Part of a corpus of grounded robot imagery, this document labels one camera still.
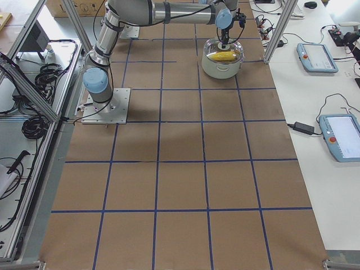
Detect aluminium frame post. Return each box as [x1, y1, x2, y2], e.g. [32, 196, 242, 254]
[263, 0, 297, 64]

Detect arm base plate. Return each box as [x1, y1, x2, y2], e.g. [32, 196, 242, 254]
[81, 88, 131, 124]
[118, 25, 140, 39]

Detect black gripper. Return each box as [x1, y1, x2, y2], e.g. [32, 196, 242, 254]
[220, 28, 230, 48]

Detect upper teach pendant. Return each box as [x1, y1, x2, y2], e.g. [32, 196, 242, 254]
[296, 43, 339, 74]

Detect black power adapter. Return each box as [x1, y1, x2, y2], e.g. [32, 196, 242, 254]
[293, 121, 314, 135]

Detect cardboard box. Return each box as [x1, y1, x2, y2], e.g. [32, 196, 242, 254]
[46, 0, 106, 17]

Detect black computer mouse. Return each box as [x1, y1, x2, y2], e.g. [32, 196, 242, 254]
[304, 1, 317, 9]

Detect lower teach pendant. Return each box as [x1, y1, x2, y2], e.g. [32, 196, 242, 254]
[319, 114, 359, 163]

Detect steel pot with handles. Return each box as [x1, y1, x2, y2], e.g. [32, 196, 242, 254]
[201, 54, 243, 79]

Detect glass pot lid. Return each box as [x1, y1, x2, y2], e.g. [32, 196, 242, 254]
[203, 38, 244, 64]

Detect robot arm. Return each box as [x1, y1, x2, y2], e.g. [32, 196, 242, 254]
[83, 0, 238, 114]

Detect teach pendant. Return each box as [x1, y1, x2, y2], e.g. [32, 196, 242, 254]
[319, 114, 359, 163]
[296, 43, 339, 74]

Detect coiled black cables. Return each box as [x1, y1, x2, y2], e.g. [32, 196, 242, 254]
[21, 115, 46, 140]

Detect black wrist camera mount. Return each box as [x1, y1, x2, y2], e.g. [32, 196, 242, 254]
[233, 9, 246, 29]

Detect yellow corn cob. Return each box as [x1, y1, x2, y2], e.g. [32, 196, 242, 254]
[209, 51, 237, 62]

